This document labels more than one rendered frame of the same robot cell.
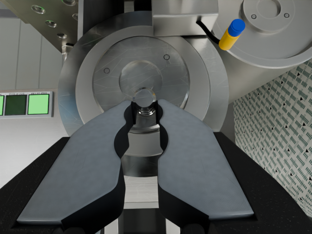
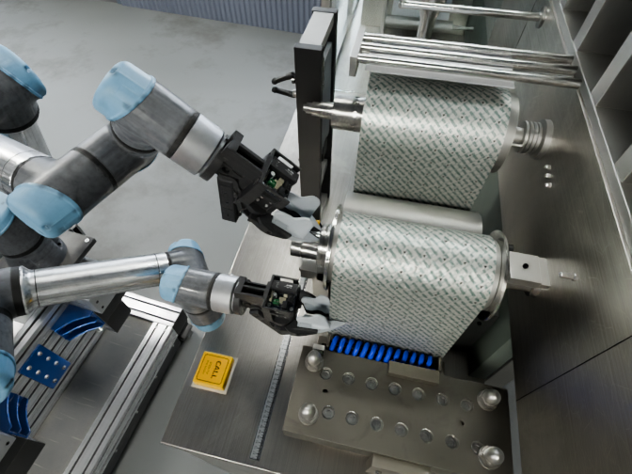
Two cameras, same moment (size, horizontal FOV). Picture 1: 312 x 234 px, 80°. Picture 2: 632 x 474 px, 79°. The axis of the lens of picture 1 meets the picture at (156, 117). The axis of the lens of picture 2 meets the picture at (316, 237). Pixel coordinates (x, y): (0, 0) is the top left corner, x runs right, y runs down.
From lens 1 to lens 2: 65 cm
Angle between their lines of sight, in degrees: 91
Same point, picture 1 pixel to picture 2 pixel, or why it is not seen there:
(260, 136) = (431, 170)
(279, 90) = (394, 187)
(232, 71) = not seen: hidden behind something
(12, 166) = not seen: outside the picture
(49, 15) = (411, 424)
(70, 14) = (412, 400)
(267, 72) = (350, 203)
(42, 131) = not seen: outside the picture
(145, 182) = (592, 244)
